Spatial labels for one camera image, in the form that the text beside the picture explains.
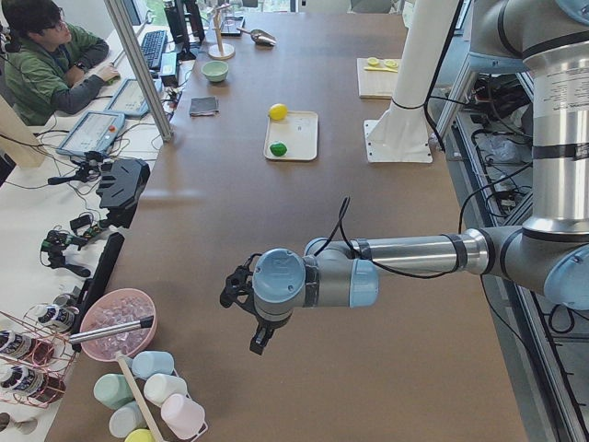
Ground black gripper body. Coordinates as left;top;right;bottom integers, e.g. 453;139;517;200
220;265;291;329

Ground green lime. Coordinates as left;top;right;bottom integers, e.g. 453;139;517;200
269;141;288;157

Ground yellow lemon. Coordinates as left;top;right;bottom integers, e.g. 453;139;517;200
268;103;289;122

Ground beige rectangular tray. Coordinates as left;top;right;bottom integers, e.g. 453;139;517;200
263;110;318;161

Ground metal tongs in bowl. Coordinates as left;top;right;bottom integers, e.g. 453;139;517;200
68;316;156;344

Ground pink cup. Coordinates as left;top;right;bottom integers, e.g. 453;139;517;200
160;394;208;440

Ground white cup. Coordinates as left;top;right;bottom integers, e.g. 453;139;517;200
144;373;188;407

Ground pink bowl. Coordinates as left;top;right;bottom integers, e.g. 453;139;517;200
78;287;158;363

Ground light blue cup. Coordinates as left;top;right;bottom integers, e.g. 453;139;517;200
109;401;147;438
132;351;175;380

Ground yellow cup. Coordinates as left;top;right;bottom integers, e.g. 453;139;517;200
124;428;156;442

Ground green cup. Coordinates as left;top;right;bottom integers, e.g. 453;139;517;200
93;373;134;410

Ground grey folded cloth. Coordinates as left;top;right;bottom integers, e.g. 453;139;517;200
189;96;219;117

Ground teach pendant tablet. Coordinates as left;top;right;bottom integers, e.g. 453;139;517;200
105;78;149;119
56;110;126;157

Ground bottle carrier with bottles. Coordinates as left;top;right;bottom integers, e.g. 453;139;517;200
1;311;76;408

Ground light green bowl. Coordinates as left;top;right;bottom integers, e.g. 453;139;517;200
201;60;229;83

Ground wooden mug tree stand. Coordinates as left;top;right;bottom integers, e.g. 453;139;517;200
208;4;236;61

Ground bamboo cutting board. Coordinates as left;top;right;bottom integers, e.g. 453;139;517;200
356;57;400;99

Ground metal scoop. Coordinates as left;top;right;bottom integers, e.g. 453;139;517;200
238;28;276;47

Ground yellow plastic knife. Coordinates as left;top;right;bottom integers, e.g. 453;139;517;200
363;66;398;74

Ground black keyboard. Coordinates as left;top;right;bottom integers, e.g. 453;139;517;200
140;30;167;70

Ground seated person green jacket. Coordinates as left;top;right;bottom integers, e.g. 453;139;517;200
1;0;120;126

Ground white wire dish rack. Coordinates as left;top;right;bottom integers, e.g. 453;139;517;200
115;351;208;441

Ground black bracket stand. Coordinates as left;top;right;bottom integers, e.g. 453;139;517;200
96;158;150;228

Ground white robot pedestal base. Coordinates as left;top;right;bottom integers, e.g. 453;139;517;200
364;0;463;164

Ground aluminium frame post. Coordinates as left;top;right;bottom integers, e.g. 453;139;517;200
104;0;173;142

